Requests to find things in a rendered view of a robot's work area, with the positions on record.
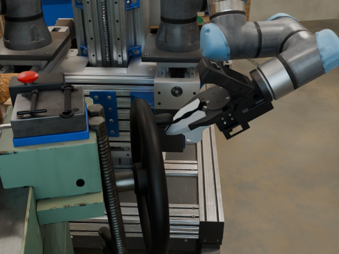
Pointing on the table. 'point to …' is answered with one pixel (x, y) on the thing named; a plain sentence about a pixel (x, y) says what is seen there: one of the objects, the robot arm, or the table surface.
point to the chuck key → (33, 105)
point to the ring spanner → (67, 102)
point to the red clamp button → (27, 76)
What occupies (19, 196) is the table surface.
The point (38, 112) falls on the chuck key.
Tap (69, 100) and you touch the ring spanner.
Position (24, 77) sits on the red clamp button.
